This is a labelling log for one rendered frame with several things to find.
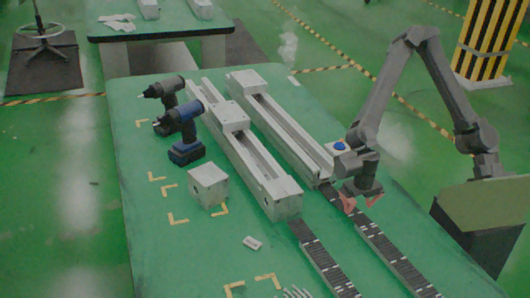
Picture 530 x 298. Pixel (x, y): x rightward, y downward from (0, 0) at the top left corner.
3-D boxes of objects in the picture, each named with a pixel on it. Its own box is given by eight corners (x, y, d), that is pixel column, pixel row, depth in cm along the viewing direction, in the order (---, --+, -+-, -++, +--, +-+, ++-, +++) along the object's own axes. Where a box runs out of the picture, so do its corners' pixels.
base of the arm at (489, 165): (517, 175, 132) (489, 181, 144) (511, 150, 134) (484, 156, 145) (491, 179, 131) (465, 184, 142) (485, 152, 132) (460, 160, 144)
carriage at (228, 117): (250, 134, 165) (250, 118, 161) (222, 140, 161) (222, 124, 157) (233, 114, 177) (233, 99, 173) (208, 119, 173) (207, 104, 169)
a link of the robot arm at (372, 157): (385, 154, 120) (372, 143, 124) (365, 160, 117) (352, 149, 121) (380, 175, 124) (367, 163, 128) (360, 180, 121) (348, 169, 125)
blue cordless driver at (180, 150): (209, 155, 163) (207, 102, 150) (165, 177, 150) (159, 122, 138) (195, 146, 167) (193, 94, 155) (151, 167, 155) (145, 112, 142)
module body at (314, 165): (336, 184, 151) (339, 164, 146) (310, 191, 147) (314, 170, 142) (244, 87, 210) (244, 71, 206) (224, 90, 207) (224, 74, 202)
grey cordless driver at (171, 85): (190, 127, 179) (187, 77, 166) (149, 145, 166) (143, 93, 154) (178, 120, 183) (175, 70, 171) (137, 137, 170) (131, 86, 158)
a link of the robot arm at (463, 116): (437, 13, 138) (415, 29, 147) (407, 26, 132) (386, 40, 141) (503, 142, 136) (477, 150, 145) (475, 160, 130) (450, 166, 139)
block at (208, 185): (234, 196, 143) (235, 173, 138) (205, 210, 137) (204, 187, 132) (217, 181, 150) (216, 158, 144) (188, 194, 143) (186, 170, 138)
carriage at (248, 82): (267, 97, 190) (267, 83, 187) (243, 101, 186) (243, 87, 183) (252, 82, 202) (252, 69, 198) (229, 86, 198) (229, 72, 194)
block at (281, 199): (307, 213, 138) (310, 189, 133) (272, 223, 134) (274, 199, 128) (294, 195, 145) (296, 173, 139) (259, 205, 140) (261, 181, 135)
